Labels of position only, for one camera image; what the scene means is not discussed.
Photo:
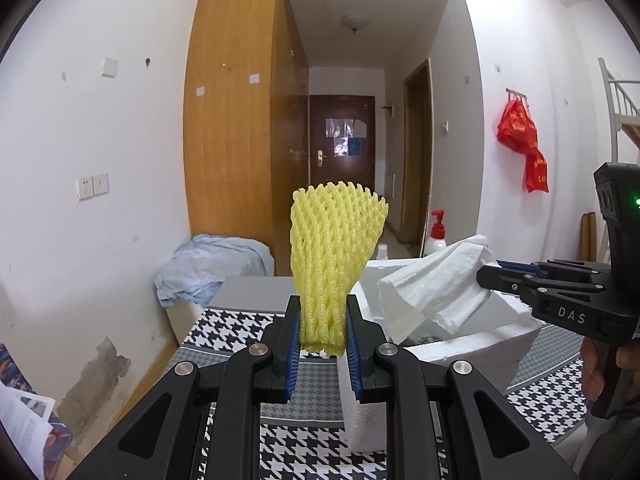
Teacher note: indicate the wooden sticks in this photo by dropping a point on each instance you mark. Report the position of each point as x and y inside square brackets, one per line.
[590, 235]

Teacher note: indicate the white wall socket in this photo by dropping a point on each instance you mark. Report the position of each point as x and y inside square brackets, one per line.
[84, 188]

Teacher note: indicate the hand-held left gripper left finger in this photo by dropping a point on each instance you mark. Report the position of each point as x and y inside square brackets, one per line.
[294, 350]

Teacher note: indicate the light blue cloth pile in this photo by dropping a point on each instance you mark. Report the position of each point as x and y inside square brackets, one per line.
[210, 265]

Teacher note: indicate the white wall plate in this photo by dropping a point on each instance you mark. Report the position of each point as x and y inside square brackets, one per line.
[110, 67]

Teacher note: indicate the wooden side door frame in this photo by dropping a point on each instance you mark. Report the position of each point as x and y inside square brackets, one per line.
[417, 160]

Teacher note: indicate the red plastic bag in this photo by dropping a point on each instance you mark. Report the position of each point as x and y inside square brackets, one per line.
[517, 130]

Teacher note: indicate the metal bunk bed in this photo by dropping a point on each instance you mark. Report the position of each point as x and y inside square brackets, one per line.
[625, 100]

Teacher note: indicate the wooden wardrobe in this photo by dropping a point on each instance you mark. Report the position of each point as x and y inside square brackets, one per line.
[230, 135]

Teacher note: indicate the open magazine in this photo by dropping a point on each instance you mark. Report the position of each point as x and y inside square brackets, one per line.
[25, 420]

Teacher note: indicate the dark brown entrance door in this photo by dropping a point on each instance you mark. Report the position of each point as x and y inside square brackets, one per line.
[320, 125]

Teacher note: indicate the houndstooth table cloth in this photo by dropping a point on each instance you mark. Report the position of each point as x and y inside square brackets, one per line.
[320, 445]

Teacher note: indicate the white pump bottle red cap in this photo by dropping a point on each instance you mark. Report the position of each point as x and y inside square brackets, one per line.
[436, 242]

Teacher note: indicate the blue door notice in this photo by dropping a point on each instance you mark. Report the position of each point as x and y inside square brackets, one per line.
[354, 146]

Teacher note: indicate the person's right hand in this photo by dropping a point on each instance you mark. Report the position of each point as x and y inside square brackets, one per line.
[591, 370]

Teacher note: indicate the ceiling lamp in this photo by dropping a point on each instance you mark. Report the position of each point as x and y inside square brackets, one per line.
[355, 22]

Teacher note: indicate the yellow foam fruit net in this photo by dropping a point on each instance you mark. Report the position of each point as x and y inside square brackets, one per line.
[335, 240]

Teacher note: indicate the metal wall hook rack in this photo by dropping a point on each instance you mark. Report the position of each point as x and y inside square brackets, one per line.
[516, 94]

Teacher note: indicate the white wall switch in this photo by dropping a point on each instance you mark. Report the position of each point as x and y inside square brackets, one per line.
[101, 184]

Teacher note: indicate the white foam box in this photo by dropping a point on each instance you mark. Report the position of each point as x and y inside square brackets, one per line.
[480, 340]

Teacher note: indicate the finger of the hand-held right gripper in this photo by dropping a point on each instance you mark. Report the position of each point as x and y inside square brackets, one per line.
[570, 271]
[505, 280]

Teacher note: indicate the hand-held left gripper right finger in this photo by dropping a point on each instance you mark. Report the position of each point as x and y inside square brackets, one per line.
[353, 355]

